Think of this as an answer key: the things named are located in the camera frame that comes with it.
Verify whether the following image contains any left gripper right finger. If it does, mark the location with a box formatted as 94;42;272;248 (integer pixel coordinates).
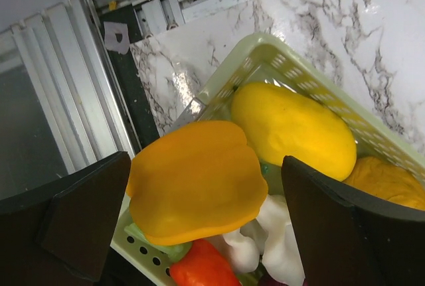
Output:
281;156;424;285

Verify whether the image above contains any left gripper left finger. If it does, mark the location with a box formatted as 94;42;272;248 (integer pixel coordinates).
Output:
1;151;131;285

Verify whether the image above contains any yellow bell pepper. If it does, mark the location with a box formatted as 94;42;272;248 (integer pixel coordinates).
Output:
127;121;268;246

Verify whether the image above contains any small orange pumpkin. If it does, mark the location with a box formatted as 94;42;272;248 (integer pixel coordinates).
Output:
345;157;424;210

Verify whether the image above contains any white garlic bulb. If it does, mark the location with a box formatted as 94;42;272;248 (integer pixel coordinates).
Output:
208;195;305;285

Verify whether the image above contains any yellow mango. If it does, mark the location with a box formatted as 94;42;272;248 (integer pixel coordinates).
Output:
230;82;357;181

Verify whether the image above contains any orange carrot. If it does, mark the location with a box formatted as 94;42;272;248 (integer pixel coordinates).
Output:
169;239;240;286

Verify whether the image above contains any aluminium frame rail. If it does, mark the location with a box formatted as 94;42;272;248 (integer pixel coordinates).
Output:
0;0;336;180

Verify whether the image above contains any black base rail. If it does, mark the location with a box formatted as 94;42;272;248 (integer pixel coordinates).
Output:
95;5;159;153

